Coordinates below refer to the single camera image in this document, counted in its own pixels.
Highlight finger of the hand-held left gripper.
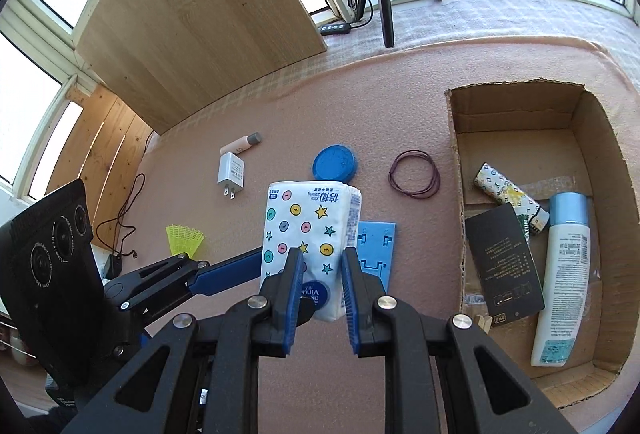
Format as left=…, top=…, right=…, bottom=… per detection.
left=125, top=248, right=264, bottom=332
left=127, top=253, right=202, bottom=289

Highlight purple hair tie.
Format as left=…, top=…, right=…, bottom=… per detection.
left=389, top=150, right=441, bottom=200

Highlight white window frame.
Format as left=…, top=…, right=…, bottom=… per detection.
left=0, top=0, right=640, bottom=200

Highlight patterned packet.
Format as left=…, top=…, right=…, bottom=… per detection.
left=472, top=162, right=551, bottom=235

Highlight black card box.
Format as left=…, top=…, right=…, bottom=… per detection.
left=465, top=203, right=546, bottom=327

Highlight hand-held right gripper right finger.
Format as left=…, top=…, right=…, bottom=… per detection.
left=340, top=246, right=581, bottom=434

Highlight white bottle with blue cap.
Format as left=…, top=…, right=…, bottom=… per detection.
left=530, top=192, right=593, bottom=367

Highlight light wooden board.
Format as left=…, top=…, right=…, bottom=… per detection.
left=72, top=0, right=328, bottom=135

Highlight pink tube with grey cap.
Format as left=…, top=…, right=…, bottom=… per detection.
left=220, top=131, right=263, bottom=155

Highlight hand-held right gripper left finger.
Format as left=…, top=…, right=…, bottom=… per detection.
left=60, top=246, right=306, bottom=434

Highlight cardboard box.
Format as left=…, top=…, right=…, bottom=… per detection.
left=445, top=79, right=636, bottom=410

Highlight yellow shuttlecock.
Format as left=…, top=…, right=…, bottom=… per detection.
left=166, top=224, right=206, bottom=260

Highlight slatted wooden panel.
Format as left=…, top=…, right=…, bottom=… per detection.
left=45, top=84, right=156, bottom=225

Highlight white charger adapter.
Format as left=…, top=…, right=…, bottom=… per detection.
left=217, top=152, right=248, bottom=201

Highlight blue round lid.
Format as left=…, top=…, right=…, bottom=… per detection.
left=312, top=143, right=358, bottom=182

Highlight patterned tissue pack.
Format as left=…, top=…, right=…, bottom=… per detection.
left=260, top=181, right=363, bottom=322

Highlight black USB cable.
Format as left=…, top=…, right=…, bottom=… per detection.
left=95, top=134, right=161, bottom=265

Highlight black power strip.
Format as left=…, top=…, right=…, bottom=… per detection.
left=319, top=20, right=357, bottom=37

